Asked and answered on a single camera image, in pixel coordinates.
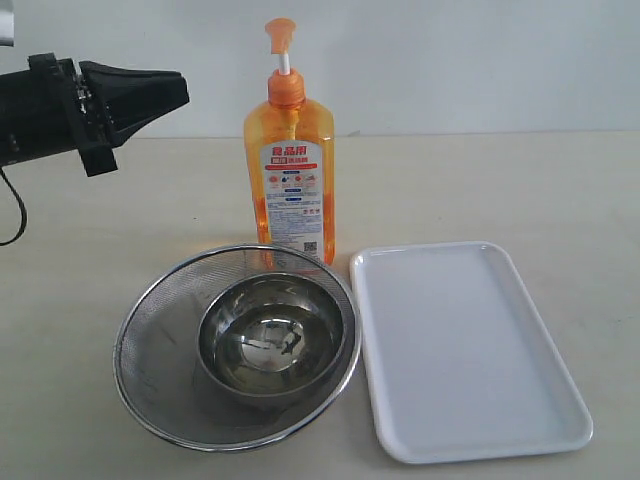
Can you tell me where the white rectangular plastic tray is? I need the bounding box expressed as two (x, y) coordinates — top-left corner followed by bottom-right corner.
(350, 241), (593, 465)

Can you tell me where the small stainless steel bowl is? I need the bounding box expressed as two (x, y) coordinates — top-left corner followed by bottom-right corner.
(197, 272), (347, 407)

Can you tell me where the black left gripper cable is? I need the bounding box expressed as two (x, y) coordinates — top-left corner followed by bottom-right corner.
(0, 167), (28, 247)

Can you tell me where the steel mesh strainer basket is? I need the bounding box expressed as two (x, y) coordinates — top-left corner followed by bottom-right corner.
(113, 244), (362, 452)

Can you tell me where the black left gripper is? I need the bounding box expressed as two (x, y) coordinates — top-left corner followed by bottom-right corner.
(1, 53), (190, 177)

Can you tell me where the orange pump soap bottle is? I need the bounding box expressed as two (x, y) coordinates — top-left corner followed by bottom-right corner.
(244, 18), (336, 264)

